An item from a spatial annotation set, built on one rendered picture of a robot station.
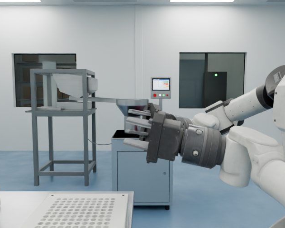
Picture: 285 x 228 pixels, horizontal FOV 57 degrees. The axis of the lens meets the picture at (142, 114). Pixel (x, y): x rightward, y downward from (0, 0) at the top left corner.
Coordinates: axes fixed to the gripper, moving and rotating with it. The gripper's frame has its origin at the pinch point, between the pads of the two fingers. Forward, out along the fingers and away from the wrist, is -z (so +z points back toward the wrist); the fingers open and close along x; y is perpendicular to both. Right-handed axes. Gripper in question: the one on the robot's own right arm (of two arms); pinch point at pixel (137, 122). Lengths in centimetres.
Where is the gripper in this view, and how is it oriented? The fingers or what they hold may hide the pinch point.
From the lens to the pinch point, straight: 72.6
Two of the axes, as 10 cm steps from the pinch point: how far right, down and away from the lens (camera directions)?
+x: -1.4, 9.8, -1.0
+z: 8.1, 1.8, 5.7
